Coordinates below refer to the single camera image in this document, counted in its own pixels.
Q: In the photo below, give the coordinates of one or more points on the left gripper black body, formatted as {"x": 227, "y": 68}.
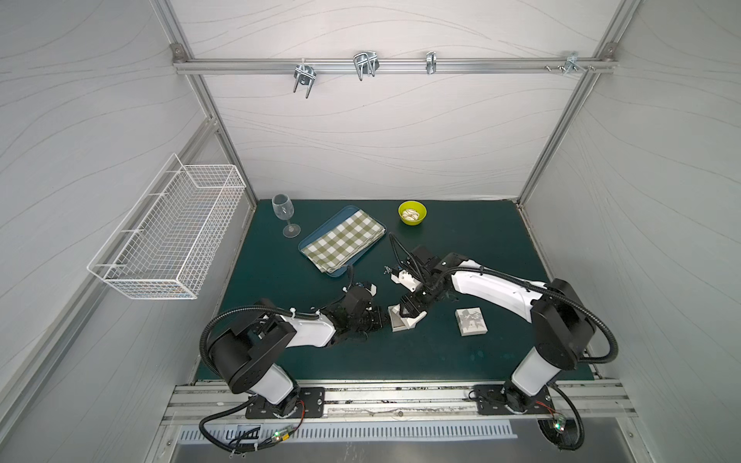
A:
{"x": 373, "y": 318}

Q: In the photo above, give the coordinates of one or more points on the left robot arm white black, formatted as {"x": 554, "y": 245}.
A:
{"x": 242, "y": 346}

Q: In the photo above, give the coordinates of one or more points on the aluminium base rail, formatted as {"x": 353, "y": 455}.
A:
{"x": 405, "y": 401}

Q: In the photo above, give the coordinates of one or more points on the blue rectangular tray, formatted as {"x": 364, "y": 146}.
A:
{"x": 324, "y": 231}

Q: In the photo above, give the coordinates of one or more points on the white slotted cable duct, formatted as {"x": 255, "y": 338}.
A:
{"x": 339, "y": 432}

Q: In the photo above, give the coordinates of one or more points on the clear wine glass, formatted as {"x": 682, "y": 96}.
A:
{"x": 284, "y": 210}

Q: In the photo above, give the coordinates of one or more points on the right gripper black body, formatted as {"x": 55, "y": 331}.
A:
{"x": 414, "y": 261}

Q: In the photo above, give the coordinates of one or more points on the yellow-green plastic bowl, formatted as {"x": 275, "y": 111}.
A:
{"x": 416, "y": 206}

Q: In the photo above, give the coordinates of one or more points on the white striped item in bowl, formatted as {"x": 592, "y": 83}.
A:
{"x": 410, "y": 215}

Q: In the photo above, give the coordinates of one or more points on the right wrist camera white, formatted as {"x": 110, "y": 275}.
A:
{"x": 405, "y": 279}

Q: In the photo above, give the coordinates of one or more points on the green checked cloth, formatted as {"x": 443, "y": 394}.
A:
{"x": 344, "y": 240}

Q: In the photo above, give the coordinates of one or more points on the white wire basket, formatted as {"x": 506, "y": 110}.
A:
{"x": 165, "y": 245}

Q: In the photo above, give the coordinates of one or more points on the grey necklace display card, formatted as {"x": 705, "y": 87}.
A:
{"x": 410, "y": 322}

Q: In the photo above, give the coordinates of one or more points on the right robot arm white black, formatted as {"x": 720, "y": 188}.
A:
{"x": 565, "y": 333}

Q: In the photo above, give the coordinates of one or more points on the metal clamp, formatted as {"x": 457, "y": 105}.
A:
{"x": 366, "y": 64}
{"x": 304, "y": 76}
{"x": 571, "y": 65}
{"x": 431, "y": 63}

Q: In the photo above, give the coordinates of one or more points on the white jewelry box base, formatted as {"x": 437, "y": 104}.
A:
{"x": 398, "y": 323}

